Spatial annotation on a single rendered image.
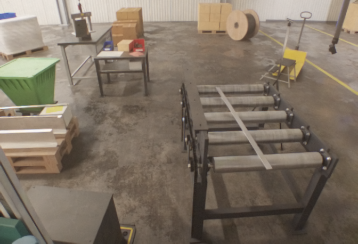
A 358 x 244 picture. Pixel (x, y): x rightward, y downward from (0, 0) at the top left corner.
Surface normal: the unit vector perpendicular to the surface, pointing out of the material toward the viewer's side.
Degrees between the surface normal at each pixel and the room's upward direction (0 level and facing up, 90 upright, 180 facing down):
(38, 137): 90
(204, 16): 90
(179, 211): 0
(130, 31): 90
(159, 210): 0
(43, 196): 0
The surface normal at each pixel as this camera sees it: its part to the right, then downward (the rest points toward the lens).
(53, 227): 0.00, -0.86
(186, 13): 0.05, 0.51
